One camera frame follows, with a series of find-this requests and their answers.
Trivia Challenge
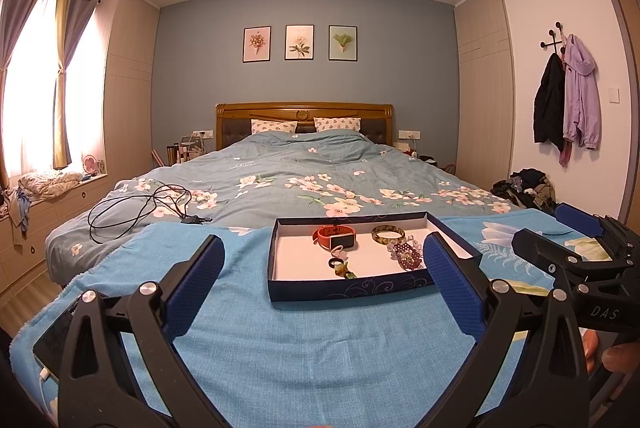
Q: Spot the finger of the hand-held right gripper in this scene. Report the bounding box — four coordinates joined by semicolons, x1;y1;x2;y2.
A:
555;203;640;261
511;228;601;283

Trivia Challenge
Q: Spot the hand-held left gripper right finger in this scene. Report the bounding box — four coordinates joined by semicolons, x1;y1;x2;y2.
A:
422;232;593;428

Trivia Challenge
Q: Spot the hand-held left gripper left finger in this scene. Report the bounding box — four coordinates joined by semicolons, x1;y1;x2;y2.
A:
57;234;226;428

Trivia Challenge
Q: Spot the purple bead bracelet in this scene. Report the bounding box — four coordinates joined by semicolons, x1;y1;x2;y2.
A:
387;240;426;271

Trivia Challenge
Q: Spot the olive mottled bangle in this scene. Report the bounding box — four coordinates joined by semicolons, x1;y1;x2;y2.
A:
371;224;406;245

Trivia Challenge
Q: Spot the dark blue shallow box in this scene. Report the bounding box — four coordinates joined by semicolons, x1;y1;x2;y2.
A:
266;210;485;304

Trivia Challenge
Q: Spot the orange smartwatch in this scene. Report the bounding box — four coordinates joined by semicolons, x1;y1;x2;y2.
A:
312;224;356;251

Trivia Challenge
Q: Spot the person's right hand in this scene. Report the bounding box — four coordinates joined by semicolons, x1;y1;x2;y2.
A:
582;328;640;376

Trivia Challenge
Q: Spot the pile of dark clothes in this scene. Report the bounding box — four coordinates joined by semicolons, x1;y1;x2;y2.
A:
491;168;557;211

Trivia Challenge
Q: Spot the black jacket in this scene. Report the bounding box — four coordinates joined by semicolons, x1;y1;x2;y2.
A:
533;53;566;145

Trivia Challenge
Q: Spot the blue floral blanket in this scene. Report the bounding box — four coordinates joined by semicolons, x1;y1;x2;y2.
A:
10;210;640;428

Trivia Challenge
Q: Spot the purple jacket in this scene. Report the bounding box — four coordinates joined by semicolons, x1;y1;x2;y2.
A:
560;33;601;167

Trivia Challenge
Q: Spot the bedside table with small items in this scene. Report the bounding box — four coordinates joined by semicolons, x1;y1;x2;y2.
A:
392;139;456;174

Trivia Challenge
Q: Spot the bedside clutter of bottles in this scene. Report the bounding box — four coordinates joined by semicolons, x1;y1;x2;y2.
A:
167;138;217;166

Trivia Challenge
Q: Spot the beige wardrobe beside coat rack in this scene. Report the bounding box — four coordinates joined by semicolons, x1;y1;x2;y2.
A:
454;0;516;191

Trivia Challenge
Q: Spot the beige window seat cabinet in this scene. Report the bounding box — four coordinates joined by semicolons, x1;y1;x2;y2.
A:
0;173;111;309

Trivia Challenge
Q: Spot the smartphone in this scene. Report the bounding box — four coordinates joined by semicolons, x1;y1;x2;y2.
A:
32;295;78;381

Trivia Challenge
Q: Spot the bed with floral duvet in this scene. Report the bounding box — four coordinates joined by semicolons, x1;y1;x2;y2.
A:
45;130;526;294

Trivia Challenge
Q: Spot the door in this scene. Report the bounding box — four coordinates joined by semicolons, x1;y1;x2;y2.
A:
596;0;640;229

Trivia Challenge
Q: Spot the patterned pillow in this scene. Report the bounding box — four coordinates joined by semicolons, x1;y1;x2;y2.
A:
251;119;299;135
313;116;362;133

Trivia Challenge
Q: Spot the pile of pale bedding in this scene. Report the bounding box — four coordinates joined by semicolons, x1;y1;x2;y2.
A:
17;170;83;200

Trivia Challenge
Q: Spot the wooden headboard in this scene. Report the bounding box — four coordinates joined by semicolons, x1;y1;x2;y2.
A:
216;102;395;151

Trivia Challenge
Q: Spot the blue cloth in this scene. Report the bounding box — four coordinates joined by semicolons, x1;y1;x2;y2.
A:
2;185;33;234

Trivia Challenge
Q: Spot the beige wardrobe beside window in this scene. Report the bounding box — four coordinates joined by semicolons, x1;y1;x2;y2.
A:
102;0;161;179

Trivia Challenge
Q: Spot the white sheer curtain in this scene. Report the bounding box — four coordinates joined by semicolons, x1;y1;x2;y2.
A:
0;0;108;189

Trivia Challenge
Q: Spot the grey and gold curtain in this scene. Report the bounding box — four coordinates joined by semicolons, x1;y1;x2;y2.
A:
0;0;53;189
52;0;101;170

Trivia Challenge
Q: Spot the green leaf framed picture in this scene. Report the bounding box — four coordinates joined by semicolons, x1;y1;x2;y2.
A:
328;25;359;61

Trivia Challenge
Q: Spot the black cable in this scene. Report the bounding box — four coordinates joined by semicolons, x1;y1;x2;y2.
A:
89;187;213;245

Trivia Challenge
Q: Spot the black wall coat rack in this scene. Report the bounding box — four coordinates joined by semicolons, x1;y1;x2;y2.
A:
539;22;568;55

